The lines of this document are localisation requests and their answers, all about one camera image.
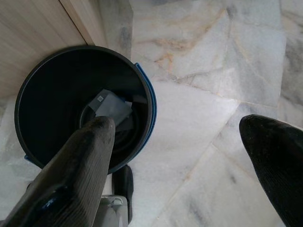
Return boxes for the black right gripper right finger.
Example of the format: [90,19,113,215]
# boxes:
[238,114,303,227]

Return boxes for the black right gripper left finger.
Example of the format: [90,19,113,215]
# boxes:
[0,116,116,227]

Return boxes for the grey robot leg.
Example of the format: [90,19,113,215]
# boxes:
[100,193,130,227]

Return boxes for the grey paper packet with label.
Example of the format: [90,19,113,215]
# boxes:
[89,88,133,126]

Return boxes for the light wooden cabinet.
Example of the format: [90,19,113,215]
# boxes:
[0,0,107,105]

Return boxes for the dark bin with blue handle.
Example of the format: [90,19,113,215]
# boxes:
[14,45,157,175]

